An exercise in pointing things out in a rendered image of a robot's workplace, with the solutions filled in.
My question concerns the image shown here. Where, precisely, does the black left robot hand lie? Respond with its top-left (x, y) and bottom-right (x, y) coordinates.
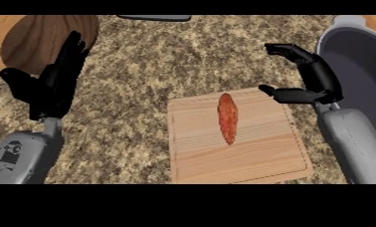
top-left (0, 30), bottom-right (91, 121)

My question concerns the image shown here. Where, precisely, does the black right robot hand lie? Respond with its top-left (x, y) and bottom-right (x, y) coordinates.
top-left (256, 43), bottom-right (345, 106)

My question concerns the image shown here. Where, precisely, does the grey pot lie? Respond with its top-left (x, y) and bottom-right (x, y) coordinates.
top-left (314, 15), bottom-right (376, 129)

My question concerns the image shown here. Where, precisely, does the orange sweet potato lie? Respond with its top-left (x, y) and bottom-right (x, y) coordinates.
top-left (215, 93), bottom-right (240, 146)

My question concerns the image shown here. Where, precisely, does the pale wooden cutting board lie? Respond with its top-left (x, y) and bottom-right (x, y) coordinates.
top-left (168, 87), bottom-right (314, 185)

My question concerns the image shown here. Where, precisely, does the brown wooden bowl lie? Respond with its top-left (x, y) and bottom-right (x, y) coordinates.
top-left (0, 15), bottom-right (100, 76)

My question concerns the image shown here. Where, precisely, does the flat dark grey object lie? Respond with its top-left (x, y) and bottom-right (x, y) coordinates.
top-left (115, 14), bottom-right (191, 23)

